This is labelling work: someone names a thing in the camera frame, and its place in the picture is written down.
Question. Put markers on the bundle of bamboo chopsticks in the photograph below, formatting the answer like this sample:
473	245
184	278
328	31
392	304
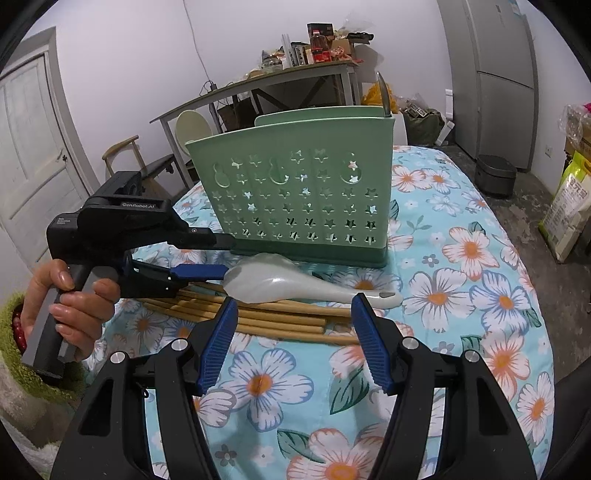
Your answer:
277	323

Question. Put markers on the person's left hand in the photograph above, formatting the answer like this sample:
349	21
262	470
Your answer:
83	304

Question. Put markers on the grey table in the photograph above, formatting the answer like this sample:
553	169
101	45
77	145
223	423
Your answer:
345	85

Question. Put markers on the white rice spoon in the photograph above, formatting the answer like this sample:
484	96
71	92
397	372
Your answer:
263	281

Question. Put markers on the yellow plastic bag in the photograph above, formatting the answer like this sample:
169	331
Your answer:
369	98

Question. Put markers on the white wall socket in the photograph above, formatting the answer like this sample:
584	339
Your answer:
549	150

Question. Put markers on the white and yellow rice bag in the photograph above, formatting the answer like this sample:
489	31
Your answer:
570	212

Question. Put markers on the white plastic box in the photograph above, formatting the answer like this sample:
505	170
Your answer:
445	134

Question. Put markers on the green utensil holder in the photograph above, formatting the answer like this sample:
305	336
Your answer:
300	184

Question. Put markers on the cream rice spoon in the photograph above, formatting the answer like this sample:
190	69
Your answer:
191	127

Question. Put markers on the grey fleece clothing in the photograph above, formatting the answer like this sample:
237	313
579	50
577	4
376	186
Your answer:
23	415

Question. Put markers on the olive green bag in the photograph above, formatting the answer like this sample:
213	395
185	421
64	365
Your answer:
422	129

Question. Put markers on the black rice cooker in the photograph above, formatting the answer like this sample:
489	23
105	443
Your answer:
494	177

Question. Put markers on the small cardboard box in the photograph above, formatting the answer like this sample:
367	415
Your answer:
344	47

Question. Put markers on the red packet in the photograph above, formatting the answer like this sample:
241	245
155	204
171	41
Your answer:
333	55

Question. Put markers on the dark brown box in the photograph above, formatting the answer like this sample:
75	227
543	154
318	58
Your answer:
319	30

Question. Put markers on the clear plastic bag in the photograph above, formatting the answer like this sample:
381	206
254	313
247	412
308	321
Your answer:
353	23
575	122

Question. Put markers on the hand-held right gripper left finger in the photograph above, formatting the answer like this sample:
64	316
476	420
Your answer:
217	350

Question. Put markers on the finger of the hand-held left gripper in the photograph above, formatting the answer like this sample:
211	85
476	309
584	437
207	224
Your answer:
231	242
198	273

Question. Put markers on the floral tablecloth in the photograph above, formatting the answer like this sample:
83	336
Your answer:
461	286

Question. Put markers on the grey striped box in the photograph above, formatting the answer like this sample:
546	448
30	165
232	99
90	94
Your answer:
299	55

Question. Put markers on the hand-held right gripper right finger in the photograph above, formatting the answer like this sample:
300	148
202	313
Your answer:
374	350

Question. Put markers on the white door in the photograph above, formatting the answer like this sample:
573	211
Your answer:
32	138

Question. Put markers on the wooden chair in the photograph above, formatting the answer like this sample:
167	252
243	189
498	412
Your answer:
157	165

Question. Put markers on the large cardboard box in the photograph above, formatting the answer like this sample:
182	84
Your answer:
579	150

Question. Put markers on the grey refrigerator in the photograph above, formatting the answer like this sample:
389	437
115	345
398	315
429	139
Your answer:
489	69

